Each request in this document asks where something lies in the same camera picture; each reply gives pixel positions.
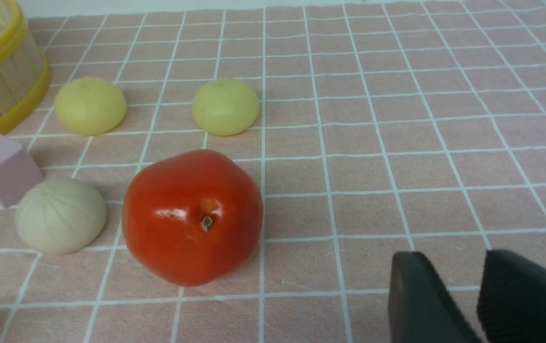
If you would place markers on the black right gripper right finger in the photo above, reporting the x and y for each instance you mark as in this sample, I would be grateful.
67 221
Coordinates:
511 305

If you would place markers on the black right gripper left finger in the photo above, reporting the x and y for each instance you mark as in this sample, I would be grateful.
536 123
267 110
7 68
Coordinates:
420 308

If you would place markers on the yellow bun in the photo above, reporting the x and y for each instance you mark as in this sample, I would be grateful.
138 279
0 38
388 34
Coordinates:
90 106
225 107

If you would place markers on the white bun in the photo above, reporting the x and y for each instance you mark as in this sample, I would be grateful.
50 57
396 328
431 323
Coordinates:
60 216

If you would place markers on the yellow rimmed bamboo steamer tray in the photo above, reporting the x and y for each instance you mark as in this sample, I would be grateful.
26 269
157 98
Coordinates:
24 71

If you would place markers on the red tomato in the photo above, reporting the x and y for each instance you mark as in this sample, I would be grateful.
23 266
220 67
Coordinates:
192 218

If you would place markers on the pink foam cube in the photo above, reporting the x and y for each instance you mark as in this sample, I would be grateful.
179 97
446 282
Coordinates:
19 172

